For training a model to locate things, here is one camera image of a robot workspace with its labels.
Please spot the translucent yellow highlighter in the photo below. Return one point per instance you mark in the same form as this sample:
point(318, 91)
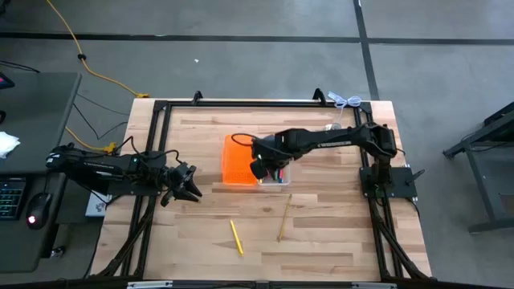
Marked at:
point(237, 237)

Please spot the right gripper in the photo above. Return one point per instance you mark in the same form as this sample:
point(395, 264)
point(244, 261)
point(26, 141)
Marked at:
point(271, 154)

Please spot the black metal stand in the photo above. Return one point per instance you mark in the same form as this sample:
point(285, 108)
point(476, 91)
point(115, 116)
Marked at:
point(486, 188)

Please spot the tan wooden pencil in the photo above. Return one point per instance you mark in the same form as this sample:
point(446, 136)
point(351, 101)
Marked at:
point(284, 218)

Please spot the small black caster wheel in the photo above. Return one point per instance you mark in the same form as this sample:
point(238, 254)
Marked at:
point(59, 252)

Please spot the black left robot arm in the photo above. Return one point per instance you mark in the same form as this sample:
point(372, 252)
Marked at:
point(100, 166)

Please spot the black computer mouse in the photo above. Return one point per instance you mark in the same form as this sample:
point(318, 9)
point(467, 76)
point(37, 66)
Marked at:
point(39, 208)

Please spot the dark grey desk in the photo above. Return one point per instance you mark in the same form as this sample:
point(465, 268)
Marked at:
point(40, 120)

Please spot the orange translucent box lid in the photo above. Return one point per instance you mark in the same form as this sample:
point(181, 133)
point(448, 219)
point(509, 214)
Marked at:
point(237, 168)

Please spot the white box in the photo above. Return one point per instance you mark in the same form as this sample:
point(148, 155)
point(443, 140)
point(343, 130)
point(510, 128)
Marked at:
point(96, 206)

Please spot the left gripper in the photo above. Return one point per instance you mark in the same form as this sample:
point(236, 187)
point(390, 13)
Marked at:
point(176, 178)

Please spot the device with pink light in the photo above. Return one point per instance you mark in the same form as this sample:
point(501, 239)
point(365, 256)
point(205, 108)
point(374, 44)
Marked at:
point(5, 81)

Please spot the silver bracket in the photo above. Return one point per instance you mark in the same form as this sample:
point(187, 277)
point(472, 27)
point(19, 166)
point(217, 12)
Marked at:
point(373, 286)
point(148, 285)

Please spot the white crumpled tissue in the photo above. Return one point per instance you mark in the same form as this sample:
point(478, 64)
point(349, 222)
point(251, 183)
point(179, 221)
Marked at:
point(8, 144)

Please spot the black floor tape strip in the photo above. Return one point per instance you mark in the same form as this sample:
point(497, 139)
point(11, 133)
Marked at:
point(365, 48)
point(241, 38)

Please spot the black metal table frame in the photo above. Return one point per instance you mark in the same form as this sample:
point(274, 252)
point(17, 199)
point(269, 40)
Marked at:
point(241, 104)

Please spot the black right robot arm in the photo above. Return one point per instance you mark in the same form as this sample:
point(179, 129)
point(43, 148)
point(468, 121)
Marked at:
point(333, 140)

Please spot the backlit keyboard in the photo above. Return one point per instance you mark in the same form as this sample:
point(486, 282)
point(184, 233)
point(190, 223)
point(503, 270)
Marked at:
point(10, 198)

